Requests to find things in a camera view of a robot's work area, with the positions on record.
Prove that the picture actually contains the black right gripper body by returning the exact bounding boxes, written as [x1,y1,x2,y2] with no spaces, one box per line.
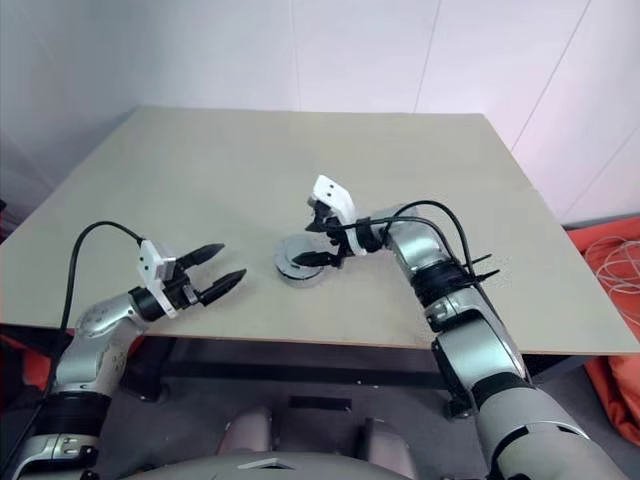
[307,199,354,269]

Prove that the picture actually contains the black metal table frame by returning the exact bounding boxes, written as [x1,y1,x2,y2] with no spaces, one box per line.
[122,334,591,419]

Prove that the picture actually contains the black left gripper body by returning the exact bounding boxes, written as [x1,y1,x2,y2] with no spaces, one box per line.
[162,257,209,309]

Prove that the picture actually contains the grey robot torso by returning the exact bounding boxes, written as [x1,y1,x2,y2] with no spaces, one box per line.
[89,448,421,480]

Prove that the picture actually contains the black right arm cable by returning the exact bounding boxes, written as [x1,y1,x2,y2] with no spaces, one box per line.
[329,199,481,291]

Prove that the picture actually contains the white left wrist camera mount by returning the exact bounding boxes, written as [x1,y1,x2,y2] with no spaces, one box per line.
[138,240,179,320]

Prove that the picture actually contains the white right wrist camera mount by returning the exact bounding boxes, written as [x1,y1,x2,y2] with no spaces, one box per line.
[310,174,371,257]

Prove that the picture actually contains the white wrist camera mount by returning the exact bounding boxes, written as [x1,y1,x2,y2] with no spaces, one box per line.
[138,240,179,320]
[310,174,371,257]

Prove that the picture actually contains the silver motor housing copper coils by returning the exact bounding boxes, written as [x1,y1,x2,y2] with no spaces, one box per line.
[275,264,324,290]

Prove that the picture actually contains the white coiled cable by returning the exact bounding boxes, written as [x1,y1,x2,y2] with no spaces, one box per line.
[583,233,640,322]

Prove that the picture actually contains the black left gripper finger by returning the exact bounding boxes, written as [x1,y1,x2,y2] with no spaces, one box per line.
[177,243,226,271]
[199,268,248,305]

